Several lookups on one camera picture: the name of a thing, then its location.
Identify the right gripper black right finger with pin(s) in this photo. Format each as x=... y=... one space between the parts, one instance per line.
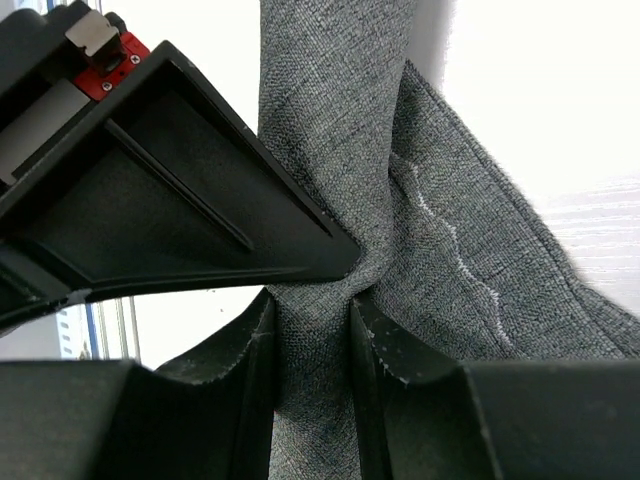
x=422 y=415

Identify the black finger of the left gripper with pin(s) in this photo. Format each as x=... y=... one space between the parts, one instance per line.
x=158 y=188

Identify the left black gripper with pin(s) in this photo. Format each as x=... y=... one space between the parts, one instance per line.
x=57 y=57

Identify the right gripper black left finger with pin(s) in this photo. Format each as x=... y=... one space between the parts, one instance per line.
x=207 y=414

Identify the grey cloth napkin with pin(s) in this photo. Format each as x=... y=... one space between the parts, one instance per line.
x=451 y=249

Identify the white slotted cable duct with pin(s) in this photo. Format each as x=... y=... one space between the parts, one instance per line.
x=100 y=331

